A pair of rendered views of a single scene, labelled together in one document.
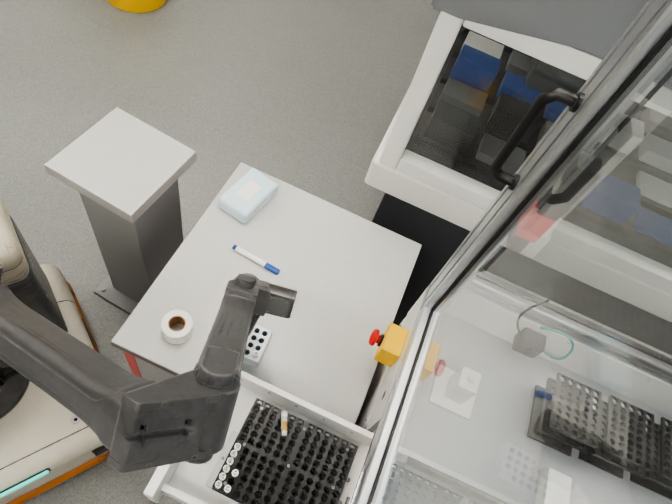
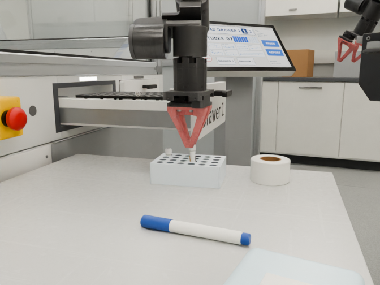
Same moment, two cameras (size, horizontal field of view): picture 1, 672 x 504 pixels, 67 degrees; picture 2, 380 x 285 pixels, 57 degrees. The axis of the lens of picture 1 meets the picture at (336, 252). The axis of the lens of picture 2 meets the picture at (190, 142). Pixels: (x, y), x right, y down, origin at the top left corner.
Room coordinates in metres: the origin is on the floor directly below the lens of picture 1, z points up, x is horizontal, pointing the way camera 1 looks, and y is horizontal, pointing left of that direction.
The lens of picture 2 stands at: (1.03, 0.26, 0.95)
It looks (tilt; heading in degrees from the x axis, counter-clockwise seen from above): 11 degrees down; 192
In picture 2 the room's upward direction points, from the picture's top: straight up
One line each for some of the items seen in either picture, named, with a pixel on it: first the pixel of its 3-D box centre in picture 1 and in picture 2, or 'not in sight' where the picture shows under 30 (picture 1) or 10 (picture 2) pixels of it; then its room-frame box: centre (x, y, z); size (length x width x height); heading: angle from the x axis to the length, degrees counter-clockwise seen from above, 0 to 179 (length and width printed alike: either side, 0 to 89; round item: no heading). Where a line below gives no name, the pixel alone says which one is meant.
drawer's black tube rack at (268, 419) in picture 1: (286, 468); (134, 106); (0.19, -0.06, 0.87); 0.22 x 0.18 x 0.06; 86
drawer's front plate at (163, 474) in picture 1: (193, 422); (210, 106); (0.20, 0.14, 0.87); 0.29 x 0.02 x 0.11; 176
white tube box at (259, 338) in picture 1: (240, 339); (189, 169); (0.43, 0.13, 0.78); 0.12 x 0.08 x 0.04; 89
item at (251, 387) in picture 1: (290, 470); (130, 108); (0.18, -0.07, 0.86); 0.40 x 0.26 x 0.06; 86
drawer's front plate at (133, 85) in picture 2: not in sight; (141, 95); (-0.14, -0.16, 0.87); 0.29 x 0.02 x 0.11; 176
